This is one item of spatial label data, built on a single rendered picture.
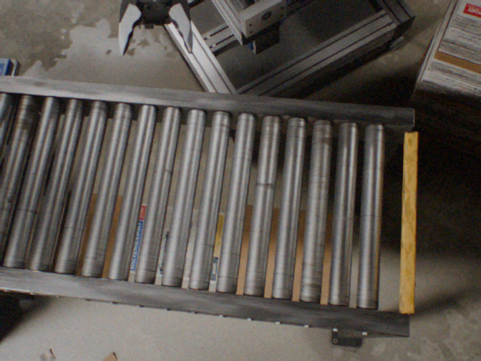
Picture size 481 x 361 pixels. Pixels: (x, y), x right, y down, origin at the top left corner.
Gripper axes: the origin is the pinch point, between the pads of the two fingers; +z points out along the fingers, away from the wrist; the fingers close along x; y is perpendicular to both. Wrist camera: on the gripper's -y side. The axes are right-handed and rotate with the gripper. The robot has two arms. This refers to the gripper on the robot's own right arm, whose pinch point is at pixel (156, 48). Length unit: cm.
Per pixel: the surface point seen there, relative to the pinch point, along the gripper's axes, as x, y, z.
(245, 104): -19.6, 41.4, -9.0
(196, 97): -7.2, 43.1, -12.3
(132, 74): 18, 128, -67
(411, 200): -55, 34, 20
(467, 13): -78, 31, -28
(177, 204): -1.2, 44.1, 15.7
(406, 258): -52, 35, 33
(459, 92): -91, 64, -22
